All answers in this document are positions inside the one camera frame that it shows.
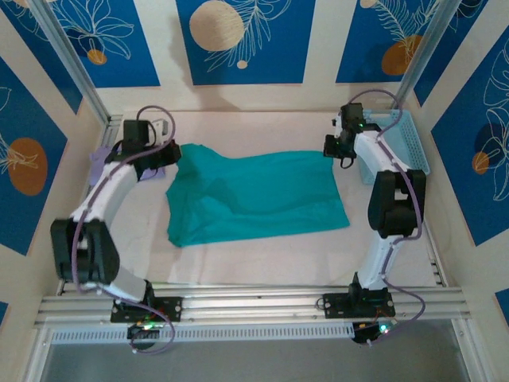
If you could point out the teal t-shirt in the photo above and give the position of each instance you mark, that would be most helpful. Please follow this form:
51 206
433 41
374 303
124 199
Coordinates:
258 199

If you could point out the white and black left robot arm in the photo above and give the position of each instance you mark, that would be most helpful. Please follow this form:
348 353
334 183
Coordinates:
107 191

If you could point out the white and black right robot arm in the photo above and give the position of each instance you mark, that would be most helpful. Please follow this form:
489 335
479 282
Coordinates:
397 207

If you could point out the folded lavender t-shirt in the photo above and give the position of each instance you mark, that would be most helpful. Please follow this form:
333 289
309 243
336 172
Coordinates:
97 159

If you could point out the light blue plastic basket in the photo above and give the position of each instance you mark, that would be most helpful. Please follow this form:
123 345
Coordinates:
413 143

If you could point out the black controller board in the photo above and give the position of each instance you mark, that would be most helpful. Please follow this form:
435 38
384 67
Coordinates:
143 336
370 332

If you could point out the aluminium table side rail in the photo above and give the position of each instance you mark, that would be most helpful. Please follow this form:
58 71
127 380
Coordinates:
433 258
111 123

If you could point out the aluminium frame post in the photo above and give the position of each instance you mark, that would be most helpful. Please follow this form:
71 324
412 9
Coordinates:
423 51
71 59

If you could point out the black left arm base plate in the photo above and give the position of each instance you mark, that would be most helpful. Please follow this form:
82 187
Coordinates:
171 308

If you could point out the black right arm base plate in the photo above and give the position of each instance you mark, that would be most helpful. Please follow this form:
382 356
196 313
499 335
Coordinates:
334 306

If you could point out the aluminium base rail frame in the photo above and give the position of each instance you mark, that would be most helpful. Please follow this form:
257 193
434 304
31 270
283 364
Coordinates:
254 306

